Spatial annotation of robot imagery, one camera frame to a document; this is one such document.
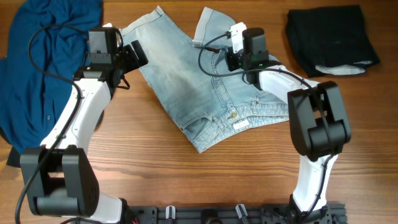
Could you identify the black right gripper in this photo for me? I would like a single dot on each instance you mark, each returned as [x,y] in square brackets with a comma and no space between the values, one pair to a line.
[234,61]

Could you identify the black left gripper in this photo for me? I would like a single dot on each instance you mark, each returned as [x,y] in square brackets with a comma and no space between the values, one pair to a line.
[134,63]

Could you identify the light blue denim shorts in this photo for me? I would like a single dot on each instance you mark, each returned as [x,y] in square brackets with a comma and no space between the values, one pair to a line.
[192,84]

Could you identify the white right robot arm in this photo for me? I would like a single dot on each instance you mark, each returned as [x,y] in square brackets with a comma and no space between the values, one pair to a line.
[318,122]

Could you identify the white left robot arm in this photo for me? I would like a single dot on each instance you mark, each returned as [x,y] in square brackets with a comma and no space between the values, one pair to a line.
[58,178]

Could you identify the blue shirt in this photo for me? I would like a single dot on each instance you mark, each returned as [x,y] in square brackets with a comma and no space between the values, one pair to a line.
[47,35]

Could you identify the folded black garment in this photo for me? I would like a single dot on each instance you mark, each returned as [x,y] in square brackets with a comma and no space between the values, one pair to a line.
[330,41]

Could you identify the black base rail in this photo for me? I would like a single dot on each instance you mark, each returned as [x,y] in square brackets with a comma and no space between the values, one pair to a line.
[266,214]

